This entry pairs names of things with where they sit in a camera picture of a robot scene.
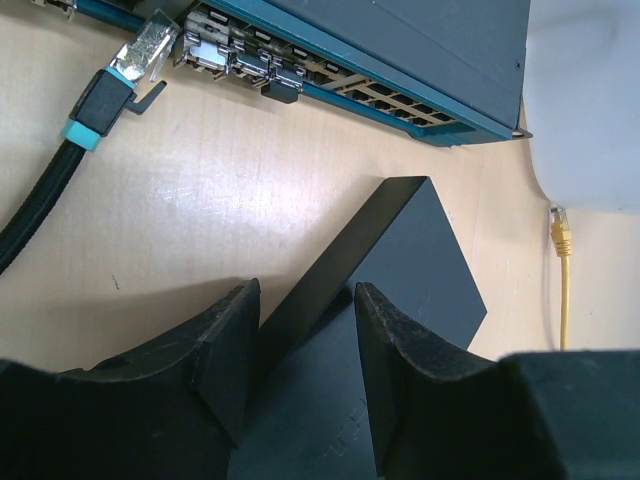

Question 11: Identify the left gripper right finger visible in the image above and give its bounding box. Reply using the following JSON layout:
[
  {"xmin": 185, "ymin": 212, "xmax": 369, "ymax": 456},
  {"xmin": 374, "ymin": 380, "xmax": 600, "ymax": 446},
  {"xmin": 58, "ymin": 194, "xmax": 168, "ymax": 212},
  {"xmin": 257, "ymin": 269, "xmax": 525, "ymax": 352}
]
[{"xmin": 355, "ymin": 283, "xmax": 639, "ymax": 479}]

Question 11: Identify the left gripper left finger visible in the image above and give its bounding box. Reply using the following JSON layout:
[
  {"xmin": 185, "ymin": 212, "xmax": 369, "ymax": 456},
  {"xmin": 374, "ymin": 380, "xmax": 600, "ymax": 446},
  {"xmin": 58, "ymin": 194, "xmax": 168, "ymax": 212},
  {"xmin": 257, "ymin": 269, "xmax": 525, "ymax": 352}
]
[{"xmin": 1, "ymin": 279, "xmax": 261, "ymax": 479}]

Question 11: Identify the small black network switch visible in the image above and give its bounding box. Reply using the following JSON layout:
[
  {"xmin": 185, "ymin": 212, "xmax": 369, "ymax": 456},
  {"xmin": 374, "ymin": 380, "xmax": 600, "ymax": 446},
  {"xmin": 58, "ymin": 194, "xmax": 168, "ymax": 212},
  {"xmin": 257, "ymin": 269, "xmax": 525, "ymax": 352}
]
[{"xmin": 229, "ymin": 176, "xmax": 487, "ymax": 479}]

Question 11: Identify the black ethernet cable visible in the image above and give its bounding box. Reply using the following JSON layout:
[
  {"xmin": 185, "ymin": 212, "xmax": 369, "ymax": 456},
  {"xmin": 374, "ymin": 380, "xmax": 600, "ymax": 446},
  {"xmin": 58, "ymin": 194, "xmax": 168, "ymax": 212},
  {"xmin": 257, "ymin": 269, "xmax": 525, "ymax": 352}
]
[{"xmin": 0, "ymin": 10, "xmax": 181, "ymax": 277}]

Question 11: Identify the white plastic bin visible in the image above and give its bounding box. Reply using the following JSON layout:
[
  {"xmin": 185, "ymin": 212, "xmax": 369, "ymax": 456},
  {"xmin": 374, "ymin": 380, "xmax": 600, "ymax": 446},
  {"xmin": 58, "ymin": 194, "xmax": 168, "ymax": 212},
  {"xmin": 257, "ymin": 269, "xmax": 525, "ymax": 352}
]
[{"xmin": 523, "ymin": 1, "xmax": 639, "ymax": 214}]

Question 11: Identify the yellow ethernet cable right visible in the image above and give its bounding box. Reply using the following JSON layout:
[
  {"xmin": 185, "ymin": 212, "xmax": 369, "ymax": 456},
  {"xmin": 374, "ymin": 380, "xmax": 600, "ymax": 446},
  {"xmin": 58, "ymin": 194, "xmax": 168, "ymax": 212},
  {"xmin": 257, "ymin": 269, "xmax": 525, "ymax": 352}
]
[{"xmin": 548, "ymin": 203, "xmax": 573, "ymax": 351}]

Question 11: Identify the large rack network switch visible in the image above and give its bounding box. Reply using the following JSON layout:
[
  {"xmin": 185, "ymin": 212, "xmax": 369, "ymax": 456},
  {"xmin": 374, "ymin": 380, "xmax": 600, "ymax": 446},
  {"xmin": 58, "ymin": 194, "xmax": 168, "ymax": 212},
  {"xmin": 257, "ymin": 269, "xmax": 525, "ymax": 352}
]
[{"xmin": 56, "ymin": 1, "xmax": 530, "ymax": 147}]

